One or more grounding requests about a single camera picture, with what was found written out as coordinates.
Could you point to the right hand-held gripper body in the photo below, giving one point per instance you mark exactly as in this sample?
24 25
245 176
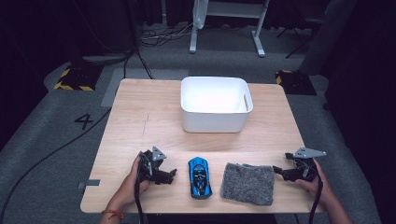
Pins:
305 171

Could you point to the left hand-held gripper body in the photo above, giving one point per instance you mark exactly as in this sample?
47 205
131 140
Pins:
149 168

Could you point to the blue toy car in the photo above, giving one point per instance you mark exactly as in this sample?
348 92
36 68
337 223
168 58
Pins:
199 179

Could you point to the grey fuzzy cloth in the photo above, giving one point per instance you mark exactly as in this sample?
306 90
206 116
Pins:
247 183

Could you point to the white plastic bin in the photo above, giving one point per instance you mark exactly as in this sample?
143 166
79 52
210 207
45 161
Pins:
214 99

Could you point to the person's right hand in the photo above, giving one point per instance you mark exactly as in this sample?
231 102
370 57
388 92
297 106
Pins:
322 191

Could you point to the person's left hand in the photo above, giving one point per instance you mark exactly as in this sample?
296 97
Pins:
129 189

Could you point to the grey tape strip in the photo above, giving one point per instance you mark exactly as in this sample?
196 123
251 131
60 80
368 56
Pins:
91 183

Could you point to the black yellow striped base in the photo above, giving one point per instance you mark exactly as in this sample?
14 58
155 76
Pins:
295 82
79 77

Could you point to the black tripod stand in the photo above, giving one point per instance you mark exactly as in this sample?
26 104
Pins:
299 46

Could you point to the grey curtain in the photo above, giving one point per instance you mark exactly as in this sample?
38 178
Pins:
330 34

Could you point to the white metal stand frame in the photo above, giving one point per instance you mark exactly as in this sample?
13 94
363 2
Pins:
258 40

